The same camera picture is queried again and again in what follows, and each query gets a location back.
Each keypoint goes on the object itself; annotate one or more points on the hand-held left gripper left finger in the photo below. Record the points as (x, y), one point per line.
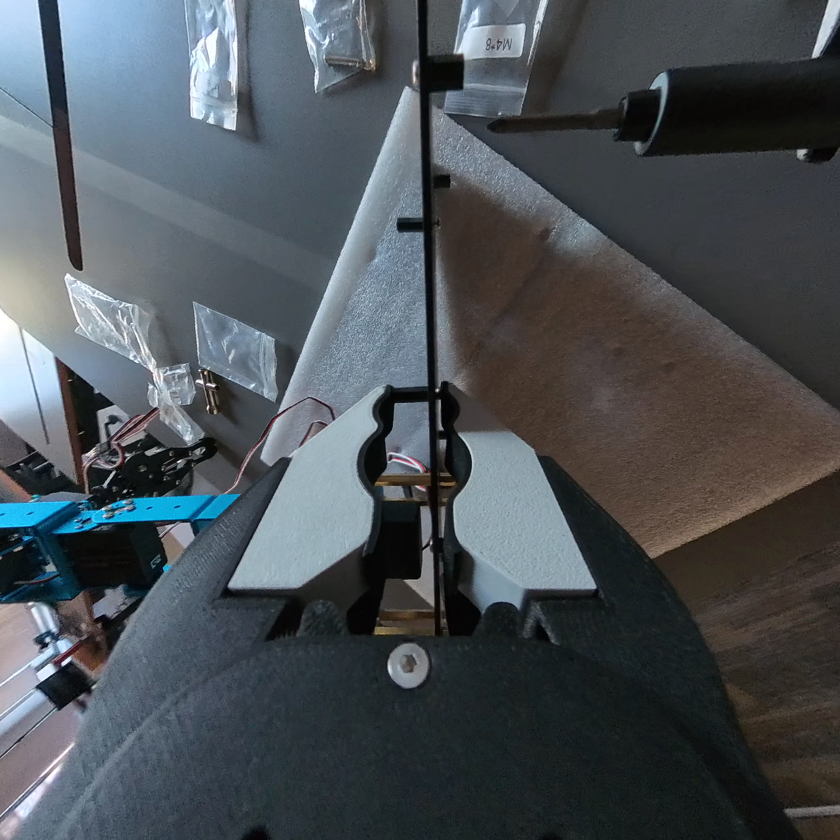
(308, 525)

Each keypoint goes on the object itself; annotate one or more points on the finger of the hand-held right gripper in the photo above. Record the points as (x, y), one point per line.
(830, 33)
(817, 155)

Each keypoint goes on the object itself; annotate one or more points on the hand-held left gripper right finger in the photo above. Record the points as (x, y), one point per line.
(518, 525)

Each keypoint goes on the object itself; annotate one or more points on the black electric screwdriver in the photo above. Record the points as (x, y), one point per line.
(722, 105)

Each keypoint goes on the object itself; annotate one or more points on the blue toy robot arm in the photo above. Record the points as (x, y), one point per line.
(164, 512)

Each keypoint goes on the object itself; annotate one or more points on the black metal base plate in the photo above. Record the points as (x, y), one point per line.
(446, 71)

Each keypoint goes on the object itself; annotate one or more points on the dark grey desk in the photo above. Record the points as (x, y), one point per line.
(197, 197)

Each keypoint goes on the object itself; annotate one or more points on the brass standoff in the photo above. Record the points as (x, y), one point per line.
(208, 390)

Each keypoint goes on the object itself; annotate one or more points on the white foam sheet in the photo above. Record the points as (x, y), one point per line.
(590, 361)

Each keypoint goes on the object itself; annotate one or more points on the dark long strip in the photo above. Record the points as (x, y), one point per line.
(62, 131)

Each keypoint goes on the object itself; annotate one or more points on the group of clear screw bags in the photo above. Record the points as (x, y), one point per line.
(213, 65)

